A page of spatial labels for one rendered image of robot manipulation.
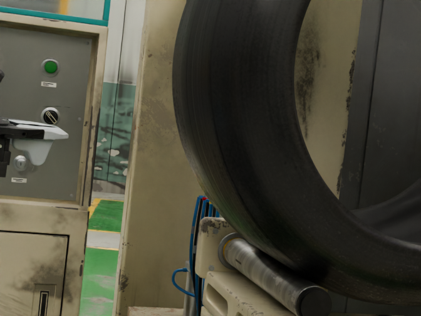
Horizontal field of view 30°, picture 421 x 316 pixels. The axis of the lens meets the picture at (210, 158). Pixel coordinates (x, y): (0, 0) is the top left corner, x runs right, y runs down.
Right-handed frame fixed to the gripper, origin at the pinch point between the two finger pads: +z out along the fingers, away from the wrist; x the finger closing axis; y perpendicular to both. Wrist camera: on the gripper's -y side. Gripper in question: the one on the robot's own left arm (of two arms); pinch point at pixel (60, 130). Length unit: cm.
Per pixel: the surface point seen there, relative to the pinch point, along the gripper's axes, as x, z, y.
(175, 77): 19.1, 8.5, -12.4
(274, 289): 37.8, 18.4, 11.6
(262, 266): 31.2, 20.7, 10.8
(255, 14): 39.3, 7.0, -22.5
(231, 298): 27.3, 19.2, 17.1
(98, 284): -311, 148, 151
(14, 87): -39.8, 3.2, -0.8
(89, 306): -264, 124, 144
